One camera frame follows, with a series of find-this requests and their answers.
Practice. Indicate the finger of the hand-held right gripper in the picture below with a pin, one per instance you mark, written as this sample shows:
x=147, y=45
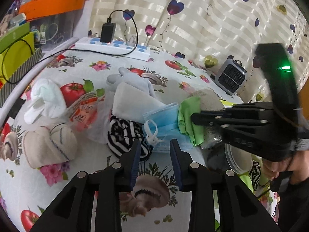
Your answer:
x=241, y=108
x=207, y=119

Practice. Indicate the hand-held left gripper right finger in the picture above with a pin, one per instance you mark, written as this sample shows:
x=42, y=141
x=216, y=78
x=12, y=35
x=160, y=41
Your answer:
x=175, y=160

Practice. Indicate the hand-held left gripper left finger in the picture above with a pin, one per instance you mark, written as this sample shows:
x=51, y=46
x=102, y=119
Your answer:
x=135, y=160

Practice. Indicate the green cardboard box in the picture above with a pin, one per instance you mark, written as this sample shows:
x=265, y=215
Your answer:
x=230, y=103

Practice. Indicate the green cloth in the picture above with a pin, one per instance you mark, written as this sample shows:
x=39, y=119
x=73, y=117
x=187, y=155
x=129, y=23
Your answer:
x=187, y=118

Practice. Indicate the black white striped sock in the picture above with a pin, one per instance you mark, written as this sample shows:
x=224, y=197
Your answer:
x=256, y=172
x=125, y=135

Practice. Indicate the blue face mask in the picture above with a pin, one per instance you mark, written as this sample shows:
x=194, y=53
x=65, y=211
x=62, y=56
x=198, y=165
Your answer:
x=164, y=123

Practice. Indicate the white cloth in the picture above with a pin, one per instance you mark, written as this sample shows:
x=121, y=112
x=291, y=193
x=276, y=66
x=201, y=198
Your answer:
x=135, y=105

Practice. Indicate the grey glove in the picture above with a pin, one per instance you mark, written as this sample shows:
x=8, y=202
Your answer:
x=137, y=81

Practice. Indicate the beige sock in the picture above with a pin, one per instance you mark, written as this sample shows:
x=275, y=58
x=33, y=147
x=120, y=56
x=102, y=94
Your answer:
x=48, y=146

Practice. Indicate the person's right forearm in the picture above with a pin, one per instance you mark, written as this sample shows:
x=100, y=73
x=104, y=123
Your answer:
x=297, y=193

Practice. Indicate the person's right hand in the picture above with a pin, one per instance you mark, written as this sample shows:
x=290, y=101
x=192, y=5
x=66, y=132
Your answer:
x=277, y=169

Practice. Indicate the clear plastic jar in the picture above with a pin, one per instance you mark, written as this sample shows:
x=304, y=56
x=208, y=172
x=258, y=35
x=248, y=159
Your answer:
x=210, y=101

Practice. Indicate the grey mini heater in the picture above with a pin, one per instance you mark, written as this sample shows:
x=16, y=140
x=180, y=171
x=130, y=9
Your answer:
x=230, y=76

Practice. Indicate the vegetable print tablecloth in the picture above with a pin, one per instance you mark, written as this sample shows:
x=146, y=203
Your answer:
x=72, y=188

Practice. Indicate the clear orange printed plastic bag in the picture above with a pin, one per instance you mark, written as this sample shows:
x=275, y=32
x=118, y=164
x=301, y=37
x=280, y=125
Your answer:
x=85, y=112

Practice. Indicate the heart print striped curtain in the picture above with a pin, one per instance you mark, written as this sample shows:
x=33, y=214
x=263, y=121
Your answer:
x=205, y=21

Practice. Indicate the white rolled sock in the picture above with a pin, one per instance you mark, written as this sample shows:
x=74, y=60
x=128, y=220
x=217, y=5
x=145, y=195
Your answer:
x=45, y=99

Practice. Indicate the white blue power strip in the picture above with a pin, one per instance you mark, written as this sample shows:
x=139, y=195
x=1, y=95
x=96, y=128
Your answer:
x=113, y=46

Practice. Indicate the black power adapter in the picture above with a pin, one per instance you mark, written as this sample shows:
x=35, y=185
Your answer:
x=108, y=32

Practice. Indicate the white pipe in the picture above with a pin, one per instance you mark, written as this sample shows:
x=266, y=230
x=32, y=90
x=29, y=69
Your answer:
x=31, y=73

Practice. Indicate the orange lidded storage bin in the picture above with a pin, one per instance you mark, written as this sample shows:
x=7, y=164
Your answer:
x=53, y=4

